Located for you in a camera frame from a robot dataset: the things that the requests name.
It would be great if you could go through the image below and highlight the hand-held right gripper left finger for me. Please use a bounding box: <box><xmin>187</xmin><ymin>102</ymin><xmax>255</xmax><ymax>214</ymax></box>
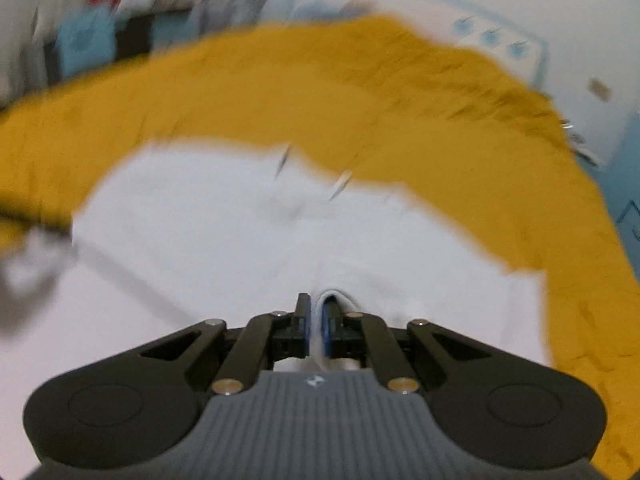
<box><xmin>140</xmin><ymin>292</ymin><xmax>312</xmax><ymax>396</ymax></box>

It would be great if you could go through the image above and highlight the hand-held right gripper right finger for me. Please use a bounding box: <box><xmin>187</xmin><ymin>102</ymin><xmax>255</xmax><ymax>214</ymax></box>
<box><xmin>320</xmin><ymin>296</ymin><xmax>493</xmax><ymax>394</ymax></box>

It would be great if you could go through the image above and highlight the white printed t-shirt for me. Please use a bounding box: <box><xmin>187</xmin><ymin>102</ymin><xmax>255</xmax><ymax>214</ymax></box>
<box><xmin>0</xmin><ymin>141</ymin><xmax>553</xmax><ymax>480</ymax></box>

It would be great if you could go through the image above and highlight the blue chair with face cutout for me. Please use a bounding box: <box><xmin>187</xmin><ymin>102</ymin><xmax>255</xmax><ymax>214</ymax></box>
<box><xmin>56</xmin><ymin>6</ymin><xmax>117</xmax><ymax>80</ymax></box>

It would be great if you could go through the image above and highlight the mustard yellow quilted blanket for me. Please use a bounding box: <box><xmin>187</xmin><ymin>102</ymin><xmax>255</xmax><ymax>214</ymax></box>
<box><xmin>0</xmin><ymin>15</ymin><xmax>640</xmax><ymax>480</ymax></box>

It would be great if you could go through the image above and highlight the dark cluttered desk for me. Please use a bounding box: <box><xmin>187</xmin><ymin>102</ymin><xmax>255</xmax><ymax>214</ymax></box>
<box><xmin>115</xmin><ymin>5</ymin><xmax>201</xmax><ymax>58</ymax></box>

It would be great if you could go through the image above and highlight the bedside clutter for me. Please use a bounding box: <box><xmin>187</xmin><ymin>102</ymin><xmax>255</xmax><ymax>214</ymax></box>
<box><xmin>560</xmin><ymin>117</ymin><xmax>601</xmax><ymax>168</ymax></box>

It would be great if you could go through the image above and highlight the white headboard with blue apples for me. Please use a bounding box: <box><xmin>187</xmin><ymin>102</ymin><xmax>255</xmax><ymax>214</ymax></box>
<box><xmin>295</xmin><ymin>0</ymin><xmax>551</xmax><ymax>88</ymax></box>

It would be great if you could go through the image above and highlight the beige wall sticker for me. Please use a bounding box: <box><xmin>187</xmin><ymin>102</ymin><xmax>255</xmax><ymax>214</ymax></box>
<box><xmin>587</xmin><ymin>78</ymin><xmax>613</xmax><ymax>102</ymax></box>

